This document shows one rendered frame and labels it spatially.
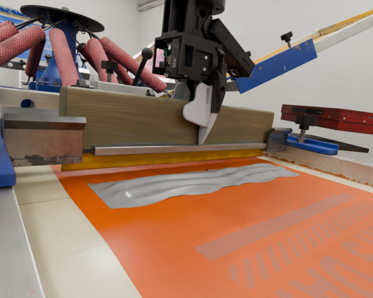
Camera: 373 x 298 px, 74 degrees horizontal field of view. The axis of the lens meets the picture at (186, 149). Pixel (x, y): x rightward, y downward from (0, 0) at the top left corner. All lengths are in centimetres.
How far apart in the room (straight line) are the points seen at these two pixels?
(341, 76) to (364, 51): 22
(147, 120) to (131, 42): 468
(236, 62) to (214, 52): 6
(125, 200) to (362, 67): 228
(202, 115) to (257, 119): 16
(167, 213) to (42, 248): 11
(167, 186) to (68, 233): 13
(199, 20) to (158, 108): 14
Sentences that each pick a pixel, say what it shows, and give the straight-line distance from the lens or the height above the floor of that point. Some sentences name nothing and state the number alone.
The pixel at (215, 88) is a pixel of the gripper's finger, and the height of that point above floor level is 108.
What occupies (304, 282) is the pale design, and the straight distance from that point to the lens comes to 20.
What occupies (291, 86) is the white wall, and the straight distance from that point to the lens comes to 262.
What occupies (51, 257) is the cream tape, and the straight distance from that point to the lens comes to 19.
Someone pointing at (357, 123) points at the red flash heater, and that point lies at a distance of 126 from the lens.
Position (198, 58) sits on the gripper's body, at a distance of 37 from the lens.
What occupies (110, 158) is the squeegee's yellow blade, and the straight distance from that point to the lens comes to 34.
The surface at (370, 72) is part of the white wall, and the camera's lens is 240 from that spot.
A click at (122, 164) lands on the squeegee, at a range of 35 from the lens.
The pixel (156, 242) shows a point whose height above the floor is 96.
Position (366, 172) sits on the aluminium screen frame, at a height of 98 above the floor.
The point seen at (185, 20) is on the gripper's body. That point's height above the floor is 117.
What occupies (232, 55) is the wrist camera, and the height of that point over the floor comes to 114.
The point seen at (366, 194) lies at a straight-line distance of 48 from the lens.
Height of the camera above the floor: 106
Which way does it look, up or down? 11 degrees down
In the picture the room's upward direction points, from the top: 7 degrees clockwise
